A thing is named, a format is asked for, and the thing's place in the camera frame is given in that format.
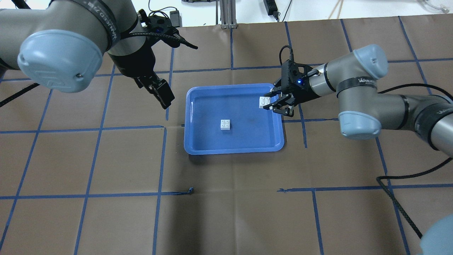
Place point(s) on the aluminium frame post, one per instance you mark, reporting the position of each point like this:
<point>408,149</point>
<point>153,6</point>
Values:
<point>227,14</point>

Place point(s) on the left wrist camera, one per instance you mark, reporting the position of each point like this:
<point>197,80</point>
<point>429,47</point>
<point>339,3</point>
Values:
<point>159,24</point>

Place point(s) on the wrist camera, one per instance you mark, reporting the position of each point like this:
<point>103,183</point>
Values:
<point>159,24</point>
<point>290,74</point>

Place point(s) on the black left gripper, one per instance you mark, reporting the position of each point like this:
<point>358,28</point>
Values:
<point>133,65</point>

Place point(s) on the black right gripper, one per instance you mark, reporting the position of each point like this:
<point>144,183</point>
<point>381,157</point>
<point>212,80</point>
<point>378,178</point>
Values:
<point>299,93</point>

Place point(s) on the white block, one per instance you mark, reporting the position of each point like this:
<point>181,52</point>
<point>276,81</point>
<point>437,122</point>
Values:
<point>225,124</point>
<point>264,101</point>

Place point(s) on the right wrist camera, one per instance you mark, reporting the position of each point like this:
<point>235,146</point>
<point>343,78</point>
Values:
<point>290,74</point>

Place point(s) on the black power adapter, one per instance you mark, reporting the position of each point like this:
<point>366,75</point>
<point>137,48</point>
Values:
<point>271,8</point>

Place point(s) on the blue plastic tray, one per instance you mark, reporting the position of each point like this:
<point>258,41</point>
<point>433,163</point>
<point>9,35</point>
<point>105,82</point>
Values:
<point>252,129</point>

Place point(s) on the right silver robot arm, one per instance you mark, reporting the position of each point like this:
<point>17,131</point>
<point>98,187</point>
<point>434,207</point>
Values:
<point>364,112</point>

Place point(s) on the wooden chopsticks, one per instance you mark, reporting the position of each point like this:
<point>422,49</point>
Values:
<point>336,11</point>

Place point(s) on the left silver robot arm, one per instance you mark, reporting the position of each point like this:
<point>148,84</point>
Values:
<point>62,46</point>

